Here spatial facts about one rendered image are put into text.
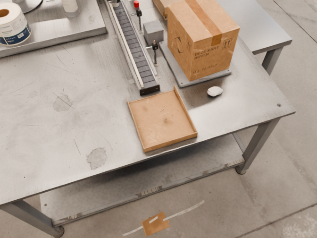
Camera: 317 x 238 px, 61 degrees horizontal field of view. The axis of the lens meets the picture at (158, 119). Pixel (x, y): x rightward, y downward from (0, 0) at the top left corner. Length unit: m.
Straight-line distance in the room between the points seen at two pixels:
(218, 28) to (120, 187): 1.14
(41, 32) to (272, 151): 1.85
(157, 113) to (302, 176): 1.35
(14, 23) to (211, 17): 1.07
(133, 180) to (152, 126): 0.63
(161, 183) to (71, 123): 0.75
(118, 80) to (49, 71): 0.40
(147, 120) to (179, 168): 0.64
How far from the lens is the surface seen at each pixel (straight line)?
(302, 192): 2.27
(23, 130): 1.47
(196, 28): 1.34
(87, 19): 1.86
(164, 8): 1.81
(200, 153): 1.93
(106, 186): 1.87
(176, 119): 1.33
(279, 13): 3.57
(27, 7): 2.08
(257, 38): 1.80
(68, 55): 1.72
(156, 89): 1.42
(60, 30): 1.82
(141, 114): 1.35
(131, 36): 1.67
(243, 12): 1.98
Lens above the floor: 1.95
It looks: 57 degrees down
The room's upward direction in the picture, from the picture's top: 2 degrees counter-clockwise
